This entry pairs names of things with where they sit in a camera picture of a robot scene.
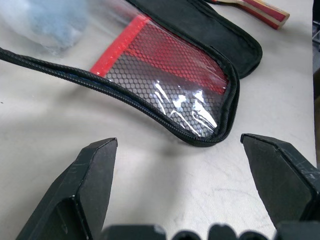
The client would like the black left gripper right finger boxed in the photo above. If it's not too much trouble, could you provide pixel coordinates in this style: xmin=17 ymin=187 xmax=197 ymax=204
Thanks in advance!
xmin=240 ymin=133 xmax=320 ymax=227

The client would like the black zippered paddle case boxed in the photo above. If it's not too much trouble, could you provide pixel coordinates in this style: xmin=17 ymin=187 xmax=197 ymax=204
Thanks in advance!
xmin=0 ymin=0 xmax=263 ymax=148

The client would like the red table tennis paddle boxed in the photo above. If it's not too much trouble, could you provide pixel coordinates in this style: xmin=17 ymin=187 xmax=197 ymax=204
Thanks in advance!
xmin=208 ymin=0 xmax=291 ymax=30

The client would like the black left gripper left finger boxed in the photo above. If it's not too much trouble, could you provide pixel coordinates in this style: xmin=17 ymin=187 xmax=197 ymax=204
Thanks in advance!
xmin=15 ymin=137 xmax=119 ymax=240

